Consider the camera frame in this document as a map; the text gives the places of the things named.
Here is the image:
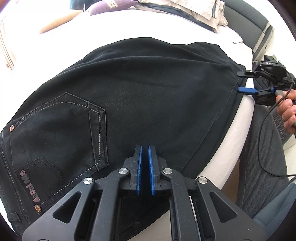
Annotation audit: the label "black denim pants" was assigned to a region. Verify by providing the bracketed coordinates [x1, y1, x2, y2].
[1, 38, 246, 236]

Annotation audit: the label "person right hand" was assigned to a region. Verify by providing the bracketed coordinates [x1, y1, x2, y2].
[277, 89, 296, 135]

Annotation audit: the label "yellow cushion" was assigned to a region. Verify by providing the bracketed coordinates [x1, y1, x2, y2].
[39, 9, 83, 33]

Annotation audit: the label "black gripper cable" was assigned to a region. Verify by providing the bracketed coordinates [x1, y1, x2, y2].
[257, 89, 296, 178]

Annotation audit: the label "grey trouser leg of person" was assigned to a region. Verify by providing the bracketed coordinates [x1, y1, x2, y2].
[235, 104, 296, 241]

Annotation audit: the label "purple cushion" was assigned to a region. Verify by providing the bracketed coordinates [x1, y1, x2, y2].
[86, 0, 138, 16]

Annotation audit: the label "grey padded headboard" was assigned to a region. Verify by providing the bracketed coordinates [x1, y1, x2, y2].
[224, 0, 274, 58]

